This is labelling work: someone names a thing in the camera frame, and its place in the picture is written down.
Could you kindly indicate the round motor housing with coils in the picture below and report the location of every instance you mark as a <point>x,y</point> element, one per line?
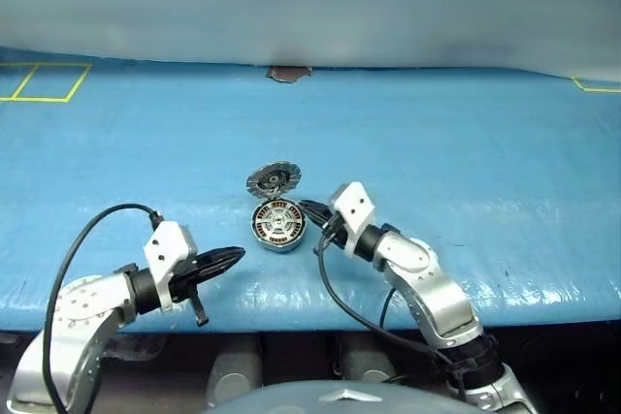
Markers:
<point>284,245</point>

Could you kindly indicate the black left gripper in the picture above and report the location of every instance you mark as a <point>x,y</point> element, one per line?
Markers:
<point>182,283</point>

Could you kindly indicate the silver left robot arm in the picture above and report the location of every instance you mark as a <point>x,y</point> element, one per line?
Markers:
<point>82,322</point>

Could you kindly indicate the grey robot torso with emblem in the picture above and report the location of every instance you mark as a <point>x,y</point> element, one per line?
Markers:
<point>335,399</point>

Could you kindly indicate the brown torn patch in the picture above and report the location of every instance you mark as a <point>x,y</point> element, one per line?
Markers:
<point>287,73</point>

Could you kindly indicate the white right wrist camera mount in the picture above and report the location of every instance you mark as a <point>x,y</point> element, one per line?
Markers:
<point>354,215</point>

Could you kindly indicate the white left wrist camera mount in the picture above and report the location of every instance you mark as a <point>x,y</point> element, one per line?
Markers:
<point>165,251</point>

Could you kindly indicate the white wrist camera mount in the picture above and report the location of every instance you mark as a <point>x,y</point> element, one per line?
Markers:
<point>354,215</point>
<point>165,251</point>

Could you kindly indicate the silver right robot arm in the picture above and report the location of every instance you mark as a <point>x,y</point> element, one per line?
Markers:
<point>427,283</point>

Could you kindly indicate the grey rounded cylinder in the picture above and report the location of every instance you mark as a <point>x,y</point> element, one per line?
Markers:
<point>366,360</point>
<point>235,370</point>

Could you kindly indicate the blue foam table cover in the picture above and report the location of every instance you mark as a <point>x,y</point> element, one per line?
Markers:
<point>436,152</point>

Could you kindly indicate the round silver hinged motor lid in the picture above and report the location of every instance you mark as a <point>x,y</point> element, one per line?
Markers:
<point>271,179</point>

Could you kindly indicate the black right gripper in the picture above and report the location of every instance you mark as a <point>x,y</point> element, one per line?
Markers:
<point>335,230</point>

